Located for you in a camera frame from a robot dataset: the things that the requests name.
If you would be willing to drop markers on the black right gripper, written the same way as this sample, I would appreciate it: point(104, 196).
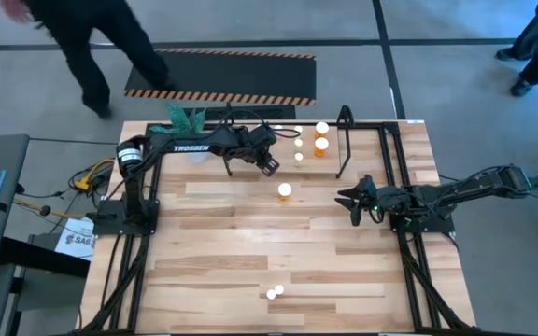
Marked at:
point(388, 198)

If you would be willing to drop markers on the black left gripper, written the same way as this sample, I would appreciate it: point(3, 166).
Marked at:
point(259, 142)

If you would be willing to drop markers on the small white-capped medicine bottle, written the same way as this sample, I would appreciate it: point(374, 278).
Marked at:
point(299, 156)

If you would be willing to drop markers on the small yellow-green medicine bottle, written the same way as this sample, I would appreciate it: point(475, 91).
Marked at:
point(299, 129)
point(299, 142)

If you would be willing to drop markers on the small red medicine bottle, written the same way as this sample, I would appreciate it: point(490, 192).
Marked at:
point(278, 127)

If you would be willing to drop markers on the tall pink medicine bottle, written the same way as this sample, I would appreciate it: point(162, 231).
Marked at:
point(271, 294)
point(278, 289)

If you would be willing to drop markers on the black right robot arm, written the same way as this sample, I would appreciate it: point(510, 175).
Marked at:
point(474, 184)

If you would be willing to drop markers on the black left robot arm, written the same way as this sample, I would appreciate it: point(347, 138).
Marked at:
point(189, 148)

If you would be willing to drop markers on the black textured floor mat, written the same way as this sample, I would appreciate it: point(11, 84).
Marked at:
point(259, 113)

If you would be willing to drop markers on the white plant pot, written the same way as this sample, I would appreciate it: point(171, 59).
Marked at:
point(199, 158)

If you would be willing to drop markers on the black hazard-striped floor mat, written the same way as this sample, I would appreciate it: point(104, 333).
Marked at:
point(241, 74)

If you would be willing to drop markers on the green snake plant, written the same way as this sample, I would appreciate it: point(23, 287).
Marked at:
point(180, 122)

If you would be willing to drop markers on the white printed paper sheet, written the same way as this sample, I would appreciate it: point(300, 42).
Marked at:
point(75, 242)

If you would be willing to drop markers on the wooden shelf with black frame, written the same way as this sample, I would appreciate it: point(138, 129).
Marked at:
point(306, 165)

